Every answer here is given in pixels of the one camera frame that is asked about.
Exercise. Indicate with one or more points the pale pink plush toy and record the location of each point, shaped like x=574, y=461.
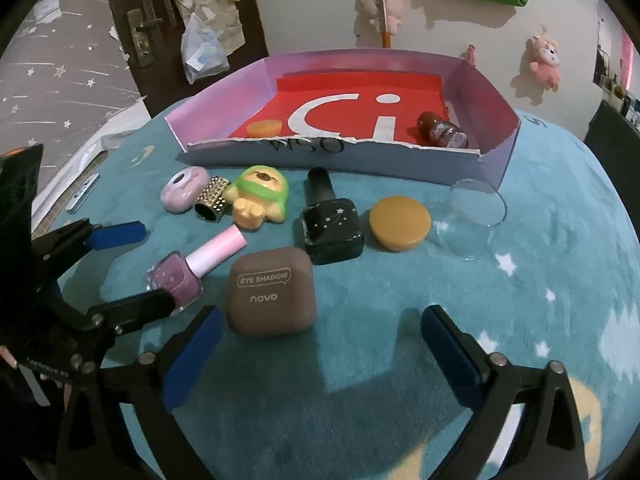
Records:
x=397, y=7

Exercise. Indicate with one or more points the row of small figurines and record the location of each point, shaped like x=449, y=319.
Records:
x=617, y=90

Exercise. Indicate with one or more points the clear round disc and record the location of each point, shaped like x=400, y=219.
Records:
x=472, y=217

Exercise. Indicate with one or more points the grey rounded case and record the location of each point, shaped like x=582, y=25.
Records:
x=271, y=297

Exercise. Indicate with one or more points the purple cardboard box red inside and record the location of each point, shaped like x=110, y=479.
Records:
x=350, y=165

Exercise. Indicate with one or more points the gold studded tube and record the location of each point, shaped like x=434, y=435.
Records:
x=212, y=199

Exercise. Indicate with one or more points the green hooded bear figurine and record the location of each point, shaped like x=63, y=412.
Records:
x=260, y=195

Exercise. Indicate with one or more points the black starry nail polish bottle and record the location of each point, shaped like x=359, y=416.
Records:
x=332, y=227

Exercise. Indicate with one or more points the clear plastic bag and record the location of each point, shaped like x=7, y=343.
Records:
x=202, y=52

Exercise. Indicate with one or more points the pink wall poster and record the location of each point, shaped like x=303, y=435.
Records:
x=626, y=45

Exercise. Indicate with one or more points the dark cloth-covered table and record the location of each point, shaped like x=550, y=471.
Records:
x=612, y=127

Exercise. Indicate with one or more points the pink bear plush toy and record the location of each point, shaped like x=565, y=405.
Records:
x=544, y=60

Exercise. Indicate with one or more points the grey star-printed curtain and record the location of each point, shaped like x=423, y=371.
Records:
x=65, y=70

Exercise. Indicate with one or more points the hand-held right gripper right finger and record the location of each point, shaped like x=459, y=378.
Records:
x=450, y=355

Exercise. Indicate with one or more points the brown glitter bottle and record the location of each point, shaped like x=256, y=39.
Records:
x=442, y=130

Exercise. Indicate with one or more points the orange round puck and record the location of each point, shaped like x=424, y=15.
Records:
x=400, y=222
x=265, y=128

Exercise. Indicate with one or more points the purple nail polish bottle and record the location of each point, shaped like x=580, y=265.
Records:
x=195, y=270

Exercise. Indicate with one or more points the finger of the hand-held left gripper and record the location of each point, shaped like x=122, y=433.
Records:
x=135, y=306
x=117, y=236

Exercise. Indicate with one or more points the small pink hanging charm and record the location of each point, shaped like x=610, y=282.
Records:
x=471, y=55

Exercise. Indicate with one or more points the white round tape dispenser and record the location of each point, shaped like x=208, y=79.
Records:
x=182, y=190

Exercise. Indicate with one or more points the white flat device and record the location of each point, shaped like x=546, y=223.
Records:
x=82, y=193

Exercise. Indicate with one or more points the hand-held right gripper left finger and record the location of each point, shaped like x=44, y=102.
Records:
x=192, y=360

